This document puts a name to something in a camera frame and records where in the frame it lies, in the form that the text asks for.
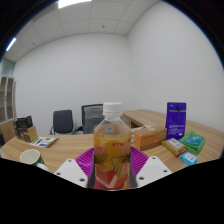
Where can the tall purple box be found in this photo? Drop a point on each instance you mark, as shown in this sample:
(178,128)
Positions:
(176,120)

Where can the tan box with white label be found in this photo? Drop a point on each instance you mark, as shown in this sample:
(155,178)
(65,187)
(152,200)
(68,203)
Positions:
(175,146)

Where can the small blue packet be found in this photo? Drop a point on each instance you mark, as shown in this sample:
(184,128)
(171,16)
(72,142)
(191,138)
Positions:
(189,158)

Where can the rectangular ceiling light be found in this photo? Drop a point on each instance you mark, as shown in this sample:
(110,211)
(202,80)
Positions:
(10,44)
(73,3)

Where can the orange-brown cardboard box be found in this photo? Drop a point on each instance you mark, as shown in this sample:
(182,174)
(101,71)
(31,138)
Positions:
(150,138)

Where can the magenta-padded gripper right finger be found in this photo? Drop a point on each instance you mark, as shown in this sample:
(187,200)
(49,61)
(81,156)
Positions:
(151,170)

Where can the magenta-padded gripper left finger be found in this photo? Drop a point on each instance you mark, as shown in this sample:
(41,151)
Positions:
(71,170)

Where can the grey mesh office chair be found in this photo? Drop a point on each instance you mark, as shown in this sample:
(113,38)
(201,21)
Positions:
(91,120)

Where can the yellow-labelled drink bottle, white cap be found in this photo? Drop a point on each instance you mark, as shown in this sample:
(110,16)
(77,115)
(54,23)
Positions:
(111,150)

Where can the black device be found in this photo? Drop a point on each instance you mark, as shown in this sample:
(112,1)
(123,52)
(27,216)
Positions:
(22,122)

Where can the green mug, white inside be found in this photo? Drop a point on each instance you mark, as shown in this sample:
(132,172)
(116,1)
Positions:
(30,156)

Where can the printed white leaflet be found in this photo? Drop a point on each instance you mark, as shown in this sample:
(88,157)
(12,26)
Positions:
(43,141)

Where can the green packet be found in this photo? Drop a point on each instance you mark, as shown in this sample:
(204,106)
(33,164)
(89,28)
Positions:
(193,141)

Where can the black office chair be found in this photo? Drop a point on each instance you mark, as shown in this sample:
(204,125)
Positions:
(62,121)

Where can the small brown cardboard box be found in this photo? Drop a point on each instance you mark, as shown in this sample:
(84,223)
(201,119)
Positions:
(31,135)

